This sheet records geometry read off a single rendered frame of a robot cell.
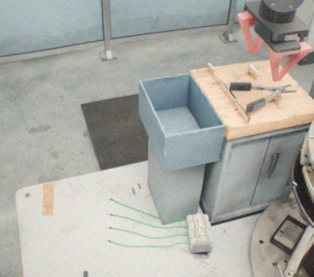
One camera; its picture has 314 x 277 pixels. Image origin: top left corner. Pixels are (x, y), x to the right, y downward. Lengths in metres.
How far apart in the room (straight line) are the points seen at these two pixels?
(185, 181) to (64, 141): 1.52
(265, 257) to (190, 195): 0.20
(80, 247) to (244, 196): 0.36
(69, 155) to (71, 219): 1.27
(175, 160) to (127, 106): 1.75
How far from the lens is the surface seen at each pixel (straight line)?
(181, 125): 0.78
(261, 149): 0.75
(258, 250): 0.83
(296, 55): 0.63
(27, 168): 2.12
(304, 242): 0.71
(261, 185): 0.84
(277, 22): 0.61
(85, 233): 0.86
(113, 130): 2.24
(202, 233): 0.81
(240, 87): 0.72
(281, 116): 0.71
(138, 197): 0.91
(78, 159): 2.11
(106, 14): 2.77
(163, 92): 0.78
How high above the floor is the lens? 1.49
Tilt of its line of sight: 40 degrees down
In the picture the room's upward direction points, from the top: 2 degrees clockwise
